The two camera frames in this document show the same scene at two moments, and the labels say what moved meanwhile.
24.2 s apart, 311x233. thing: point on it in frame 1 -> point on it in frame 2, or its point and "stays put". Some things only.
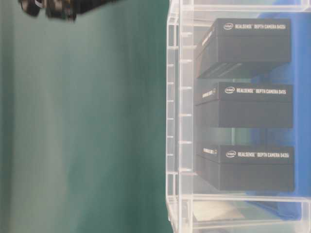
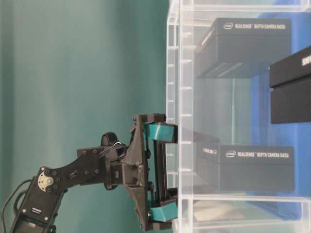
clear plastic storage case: x=238 y=116 stays put
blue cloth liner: x=287 y=205 stays put
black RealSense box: x=240 y=48 stays put
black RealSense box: x=246 y=105 -> x=290 y=81
